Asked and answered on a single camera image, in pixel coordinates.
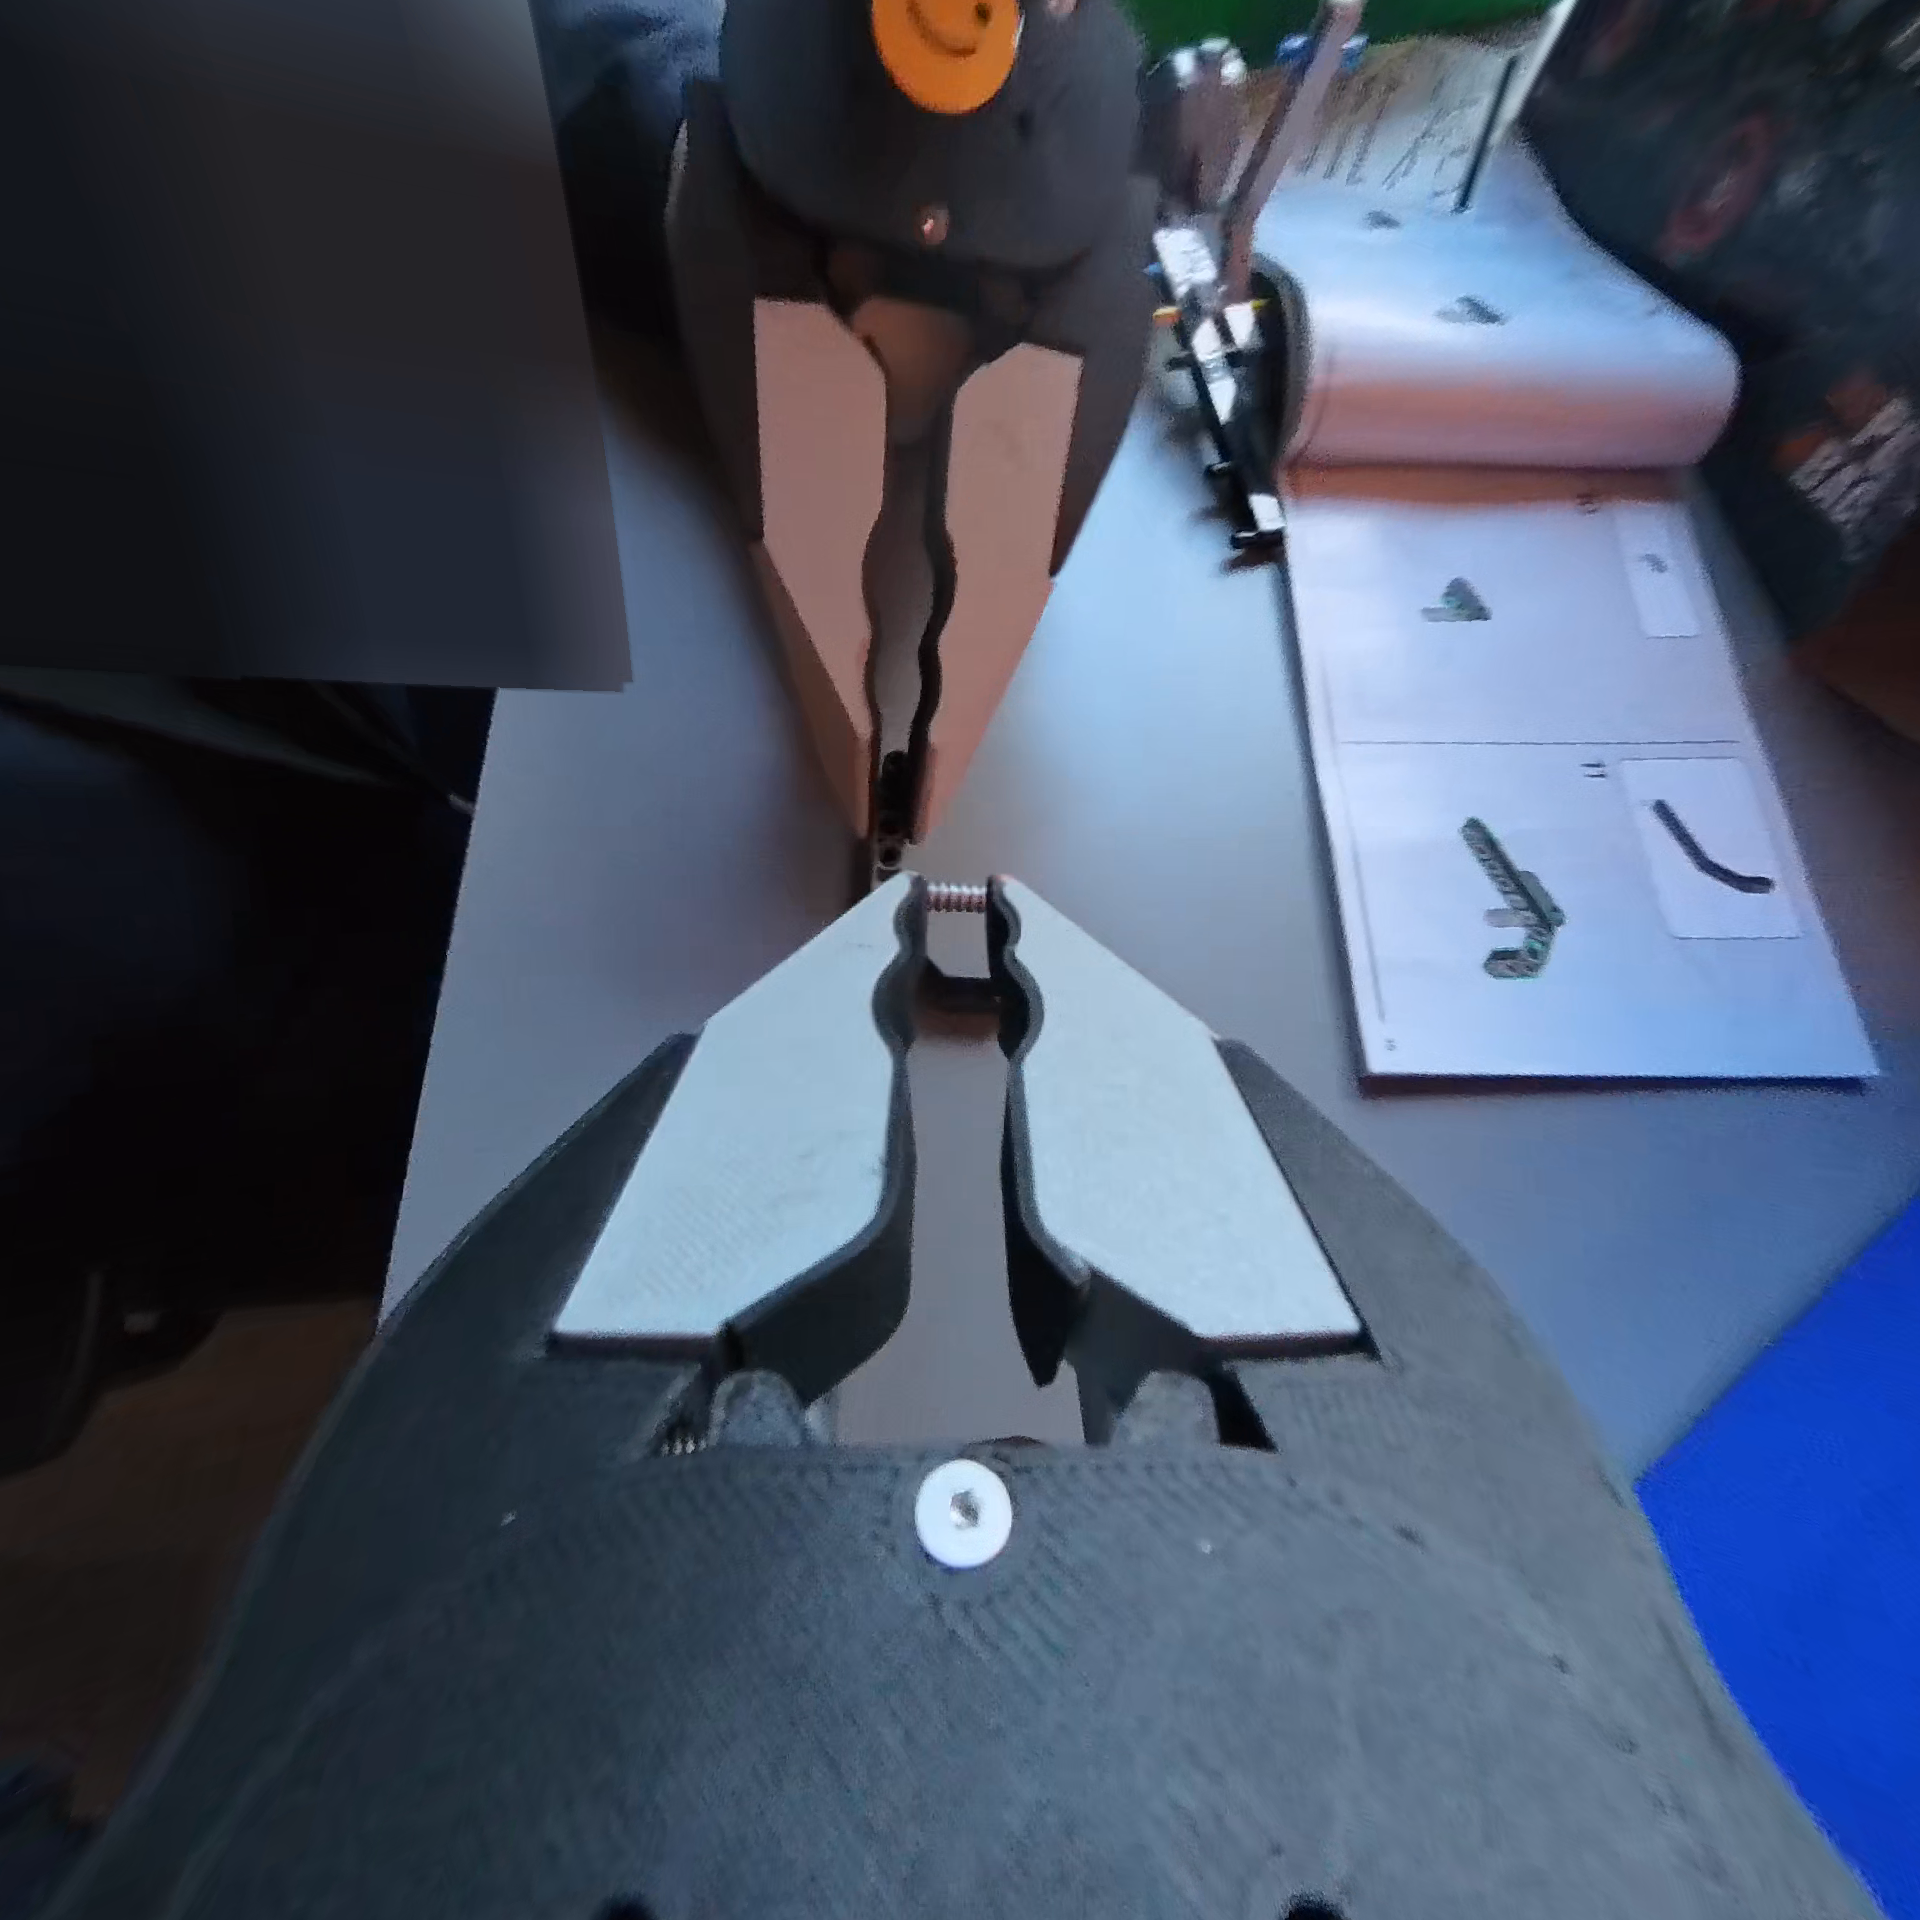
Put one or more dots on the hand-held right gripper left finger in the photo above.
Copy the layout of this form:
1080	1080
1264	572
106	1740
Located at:
734	1155

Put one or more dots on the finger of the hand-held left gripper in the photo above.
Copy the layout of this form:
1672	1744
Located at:
819	450
1013	480

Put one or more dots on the green item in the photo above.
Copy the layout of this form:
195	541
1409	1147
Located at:
1348	15

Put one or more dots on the partly built lego model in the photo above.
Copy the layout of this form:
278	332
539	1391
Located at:
1219	376

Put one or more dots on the grey lego spring piece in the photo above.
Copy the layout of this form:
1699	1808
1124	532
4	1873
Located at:
960	896

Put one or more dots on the dark printed lego box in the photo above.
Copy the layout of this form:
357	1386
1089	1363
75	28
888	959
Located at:
1724	181

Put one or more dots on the black lego beam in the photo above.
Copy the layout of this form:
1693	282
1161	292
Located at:
889	786

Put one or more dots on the lego instruction booklet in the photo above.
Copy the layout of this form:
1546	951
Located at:
1499	675

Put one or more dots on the blue box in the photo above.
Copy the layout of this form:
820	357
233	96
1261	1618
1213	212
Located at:
1798	1576

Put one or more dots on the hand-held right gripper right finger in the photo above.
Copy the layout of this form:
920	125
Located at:
1170	1170

